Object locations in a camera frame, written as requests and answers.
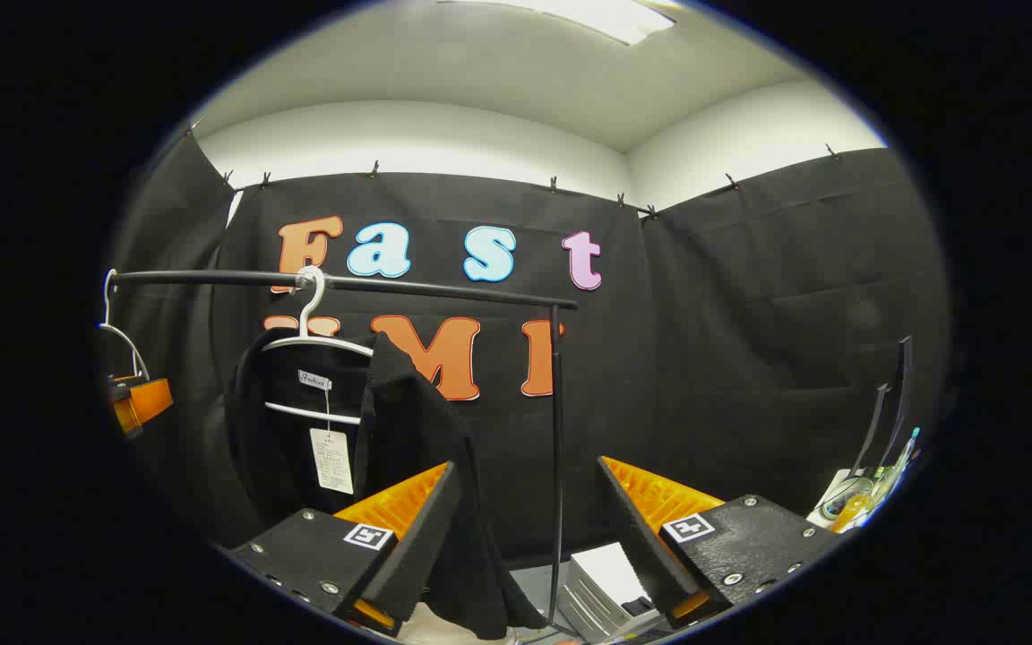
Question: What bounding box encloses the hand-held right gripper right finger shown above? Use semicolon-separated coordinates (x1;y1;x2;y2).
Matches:
597;455;842;630

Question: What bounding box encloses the ceiling light panel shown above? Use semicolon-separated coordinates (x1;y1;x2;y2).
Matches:
444;0;678;46

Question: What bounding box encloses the white paper garment tag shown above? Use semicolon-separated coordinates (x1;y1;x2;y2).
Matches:
308;427;356;495

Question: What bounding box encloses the black backdrop cloth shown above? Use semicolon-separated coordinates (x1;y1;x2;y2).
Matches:
108;134;951;574

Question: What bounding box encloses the black knit garment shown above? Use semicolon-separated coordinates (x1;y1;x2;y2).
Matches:
225;327;548;641

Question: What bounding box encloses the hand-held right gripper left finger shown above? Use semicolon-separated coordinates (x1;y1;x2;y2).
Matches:
225;460;465;639

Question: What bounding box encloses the row of small backdrop clips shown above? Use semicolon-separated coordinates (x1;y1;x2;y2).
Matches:
185;125;842;220

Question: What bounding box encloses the black metal clothes rack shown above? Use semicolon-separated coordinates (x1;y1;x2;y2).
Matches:
109;269;580;625

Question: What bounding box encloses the white plastic hanger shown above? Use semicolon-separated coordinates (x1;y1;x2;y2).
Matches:
261;265;378;426
97;269;151;382

